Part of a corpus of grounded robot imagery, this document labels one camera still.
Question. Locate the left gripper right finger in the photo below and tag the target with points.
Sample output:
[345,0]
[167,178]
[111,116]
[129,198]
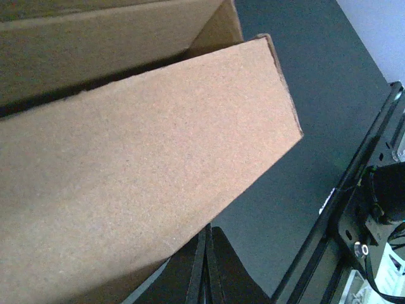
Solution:
[228,280]

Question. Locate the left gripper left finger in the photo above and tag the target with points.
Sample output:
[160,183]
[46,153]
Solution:
[181,281]

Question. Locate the cardboard box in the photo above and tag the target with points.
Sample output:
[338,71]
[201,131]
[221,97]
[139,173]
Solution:
[126,127]

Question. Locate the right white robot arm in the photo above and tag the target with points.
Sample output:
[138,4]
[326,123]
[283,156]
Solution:
[384,189]

